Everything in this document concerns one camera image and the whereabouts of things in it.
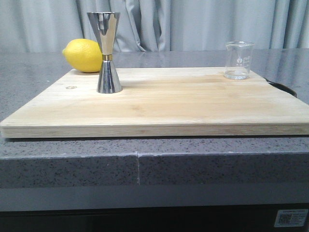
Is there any steel double jigger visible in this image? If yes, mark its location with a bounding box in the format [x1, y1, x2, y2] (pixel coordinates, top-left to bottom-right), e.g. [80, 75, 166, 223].
[87, 12, 122, 94]

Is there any clear glass beaker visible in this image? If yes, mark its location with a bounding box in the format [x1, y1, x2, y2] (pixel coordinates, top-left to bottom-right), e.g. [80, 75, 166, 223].
[224, 41, 254, 80]

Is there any wooden cutting board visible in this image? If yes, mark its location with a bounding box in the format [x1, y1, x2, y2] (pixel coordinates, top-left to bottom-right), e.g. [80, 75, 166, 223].
[0, 67, 309, 138]

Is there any yellow lemon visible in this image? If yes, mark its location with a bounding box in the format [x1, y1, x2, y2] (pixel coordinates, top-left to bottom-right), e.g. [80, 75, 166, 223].
[62, 39, 102, 73]

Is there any grey curtain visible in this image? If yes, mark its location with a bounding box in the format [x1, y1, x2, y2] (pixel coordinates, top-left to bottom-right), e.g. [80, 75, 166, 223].
[0, 0, 309, 53]

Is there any white QR code sticker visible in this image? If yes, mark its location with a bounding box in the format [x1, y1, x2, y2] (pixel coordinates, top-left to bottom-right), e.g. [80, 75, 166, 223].
[274, 209, 309, 228]

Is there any black board handle strap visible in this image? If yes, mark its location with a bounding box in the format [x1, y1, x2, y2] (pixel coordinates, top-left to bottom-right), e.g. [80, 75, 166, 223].
[265, 77, 299, 98]

